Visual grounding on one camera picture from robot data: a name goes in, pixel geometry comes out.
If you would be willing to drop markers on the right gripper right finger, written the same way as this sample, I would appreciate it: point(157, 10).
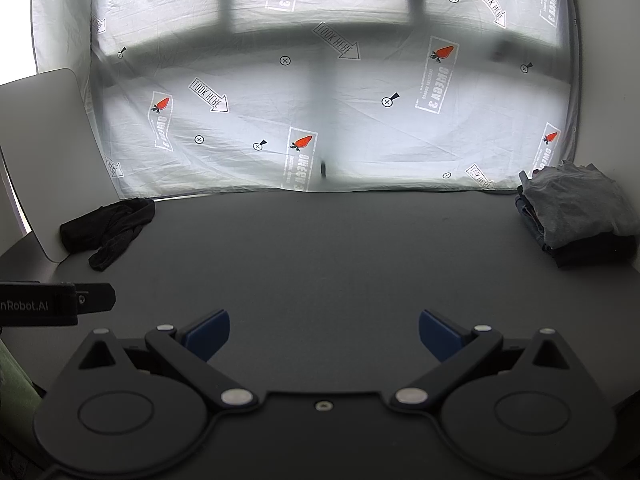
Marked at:
point(509, 406)

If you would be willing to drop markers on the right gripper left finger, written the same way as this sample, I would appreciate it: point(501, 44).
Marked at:
point(134, 407)

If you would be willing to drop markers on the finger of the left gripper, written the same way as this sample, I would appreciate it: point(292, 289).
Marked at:
point(94, 298)

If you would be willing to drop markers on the black knit sweater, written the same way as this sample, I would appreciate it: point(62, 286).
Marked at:
point(108, 230)

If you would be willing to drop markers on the white rounded board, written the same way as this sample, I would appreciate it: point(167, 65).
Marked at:
point(51, 155)

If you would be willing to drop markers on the blue folded jeans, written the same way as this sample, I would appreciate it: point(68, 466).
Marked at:
point(532, 223)

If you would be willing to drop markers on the grey folded garment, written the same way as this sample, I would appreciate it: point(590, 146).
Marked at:
point(575, 202)

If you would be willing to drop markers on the white printed carrot curtain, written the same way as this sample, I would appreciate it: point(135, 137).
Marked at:
point(192, 96)

